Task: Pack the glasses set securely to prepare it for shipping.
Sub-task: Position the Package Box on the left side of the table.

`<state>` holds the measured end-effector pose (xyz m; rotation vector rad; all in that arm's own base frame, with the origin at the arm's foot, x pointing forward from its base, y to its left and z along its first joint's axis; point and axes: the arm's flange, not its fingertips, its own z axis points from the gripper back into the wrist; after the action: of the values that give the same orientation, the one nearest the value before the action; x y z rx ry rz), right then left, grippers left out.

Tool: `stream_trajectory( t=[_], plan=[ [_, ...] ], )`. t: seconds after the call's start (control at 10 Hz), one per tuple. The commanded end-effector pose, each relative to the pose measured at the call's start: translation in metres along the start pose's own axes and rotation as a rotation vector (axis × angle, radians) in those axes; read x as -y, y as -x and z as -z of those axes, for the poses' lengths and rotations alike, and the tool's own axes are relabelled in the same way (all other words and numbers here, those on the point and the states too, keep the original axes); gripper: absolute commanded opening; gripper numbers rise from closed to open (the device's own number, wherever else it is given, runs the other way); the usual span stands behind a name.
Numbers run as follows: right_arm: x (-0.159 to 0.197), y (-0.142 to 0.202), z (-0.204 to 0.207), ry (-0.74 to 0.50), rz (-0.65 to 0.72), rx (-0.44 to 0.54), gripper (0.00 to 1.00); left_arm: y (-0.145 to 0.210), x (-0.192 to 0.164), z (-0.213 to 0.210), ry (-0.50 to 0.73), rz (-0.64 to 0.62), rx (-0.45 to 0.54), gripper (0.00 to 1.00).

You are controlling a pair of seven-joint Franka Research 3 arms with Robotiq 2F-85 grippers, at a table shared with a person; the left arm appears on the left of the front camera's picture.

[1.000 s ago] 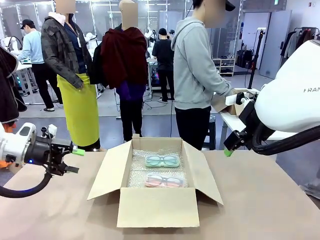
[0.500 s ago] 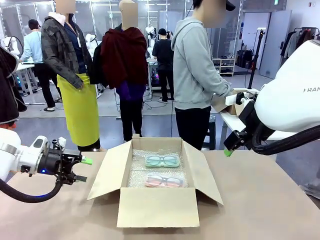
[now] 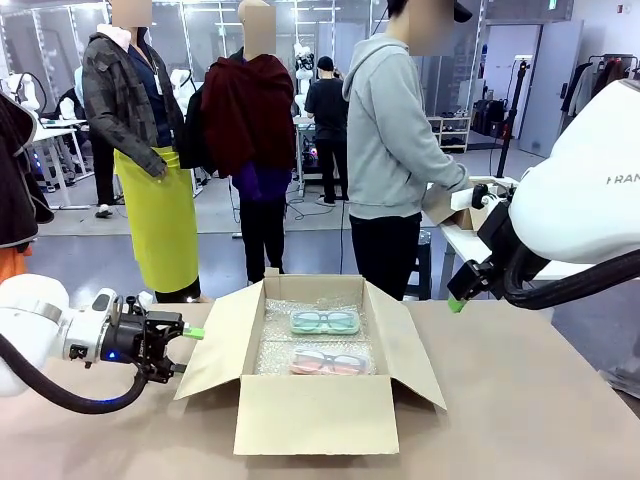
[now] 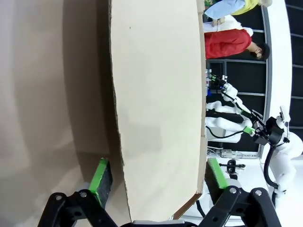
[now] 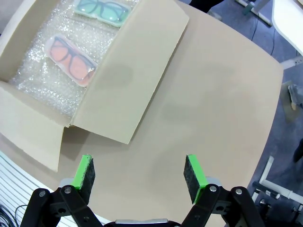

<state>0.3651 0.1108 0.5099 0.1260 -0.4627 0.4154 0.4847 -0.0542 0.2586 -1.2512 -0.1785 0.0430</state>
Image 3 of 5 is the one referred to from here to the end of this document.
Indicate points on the mannequin with dark red coat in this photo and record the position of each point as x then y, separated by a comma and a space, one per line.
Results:
245, 110

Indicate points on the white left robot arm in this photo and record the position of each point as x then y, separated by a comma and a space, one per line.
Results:
35, 320

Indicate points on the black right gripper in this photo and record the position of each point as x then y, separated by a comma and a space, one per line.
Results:
475, 277

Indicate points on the small cardboard box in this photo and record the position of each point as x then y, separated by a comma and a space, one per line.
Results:
464, 220

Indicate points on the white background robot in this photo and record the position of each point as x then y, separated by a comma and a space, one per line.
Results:
304, 70

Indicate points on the background person in black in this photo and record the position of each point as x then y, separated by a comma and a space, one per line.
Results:
327, 110

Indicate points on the white side table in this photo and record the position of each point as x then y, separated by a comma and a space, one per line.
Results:
462, 245

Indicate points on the low wooden shoe shelf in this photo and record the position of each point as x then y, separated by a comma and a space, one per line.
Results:
450, 134

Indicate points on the mint green glasses case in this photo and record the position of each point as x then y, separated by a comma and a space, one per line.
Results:
325, 323

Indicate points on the dark hanging garment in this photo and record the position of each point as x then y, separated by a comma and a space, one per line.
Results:
17, 175

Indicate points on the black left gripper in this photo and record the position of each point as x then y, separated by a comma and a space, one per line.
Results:
137, 340

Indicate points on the clear bubble wrap sheet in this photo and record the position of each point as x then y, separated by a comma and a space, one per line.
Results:
280, 320

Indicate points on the black tripod stand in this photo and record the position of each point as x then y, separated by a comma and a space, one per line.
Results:
515, 100

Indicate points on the orange garment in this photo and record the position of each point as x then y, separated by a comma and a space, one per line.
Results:
10, 265

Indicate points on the black plastic stool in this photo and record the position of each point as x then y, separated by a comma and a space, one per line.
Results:
424, 265

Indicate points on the clothes rack with garments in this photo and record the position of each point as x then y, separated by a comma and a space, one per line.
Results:
580, 85

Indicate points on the mannequin with yellow apron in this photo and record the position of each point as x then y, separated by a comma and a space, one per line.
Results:
155, 225

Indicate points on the open cardboard shipping box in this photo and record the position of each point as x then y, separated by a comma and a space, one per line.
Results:
315, 415

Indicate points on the white background desk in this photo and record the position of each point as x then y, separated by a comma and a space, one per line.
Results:
55, 135

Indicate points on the person in grey hoodie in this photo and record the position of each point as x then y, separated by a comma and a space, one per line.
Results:
380, 150

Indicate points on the pink glasses case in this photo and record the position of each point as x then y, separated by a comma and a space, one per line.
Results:
330, 361

